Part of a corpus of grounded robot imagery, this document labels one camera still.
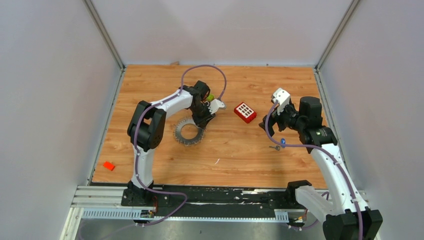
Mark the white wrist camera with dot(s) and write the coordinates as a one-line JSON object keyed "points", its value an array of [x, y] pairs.
{"points": [[281, 98], [216, 105]]}

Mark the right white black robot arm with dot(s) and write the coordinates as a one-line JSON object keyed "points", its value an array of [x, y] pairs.
{"points": [[347, 216]]}

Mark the red brick near edge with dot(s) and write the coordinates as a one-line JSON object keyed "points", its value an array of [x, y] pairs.
{"points": [[108, 165]]}

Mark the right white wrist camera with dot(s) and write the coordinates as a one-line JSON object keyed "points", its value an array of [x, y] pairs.
{"points": [[281, 98]]}

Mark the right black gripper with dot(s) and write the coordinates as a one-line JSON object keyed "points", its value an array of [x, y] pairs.
{"points": [[276, 118]]}

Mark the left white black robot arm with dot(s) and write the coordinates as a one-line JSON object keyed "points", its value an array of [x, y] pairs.
{"points": [[146, 130]]}

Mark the toy brick car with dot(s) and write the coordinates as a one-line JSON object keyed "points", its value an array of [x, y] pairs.
{"points": [[210, 98]]}

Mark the red white window brick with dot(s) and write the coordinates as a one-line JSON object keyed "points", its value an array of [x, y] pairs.
{"points": [[245, 112]]}

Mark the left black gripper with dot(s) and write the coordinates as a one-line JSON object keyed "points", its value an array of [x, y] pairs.
{"points": [[202, 123]]}

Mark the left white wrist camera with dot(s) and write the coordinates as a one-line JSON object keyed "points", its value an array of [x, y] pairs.
{"points": [[216, 105]]}

